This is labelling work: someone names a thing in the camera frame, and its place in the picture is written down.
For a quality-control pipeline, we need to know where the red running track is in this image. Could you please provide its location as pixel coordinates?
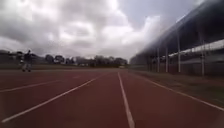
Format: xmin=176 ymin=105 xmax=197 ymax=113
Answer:
xmin=0 ymin=68 xmax=224 ymax=128

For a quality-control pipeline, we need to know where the person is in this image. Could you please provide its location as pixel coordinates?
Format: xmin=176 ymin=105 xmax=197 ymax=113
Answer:
xmin=21 ymin=49 xmax=34 ymax=73

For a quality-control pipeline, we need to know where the grey strip beside track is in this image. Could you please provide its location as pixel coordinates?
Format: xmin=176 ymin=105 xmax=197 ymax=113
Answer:
xmin=128 ymin=69 xmax=224 ymax=108

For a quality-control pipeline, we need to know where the row of trees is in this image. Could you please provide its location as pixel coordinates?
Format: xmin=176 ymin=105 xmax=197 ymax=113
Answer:
xmin=0 ymin=49 xmax=129 ymax=69

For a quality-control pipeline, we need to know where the grass field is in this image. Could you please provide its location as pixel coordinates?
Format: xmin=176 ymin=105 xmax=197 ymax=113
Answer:
xmin=0 ymin=63 xmax=121 ymax=71

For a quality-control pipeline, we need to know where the grandstand building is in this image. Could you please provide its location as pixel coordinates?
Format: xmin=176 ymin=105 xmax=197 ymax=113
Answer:
xmin=129 ymin=0 xmax=224 ymax=77

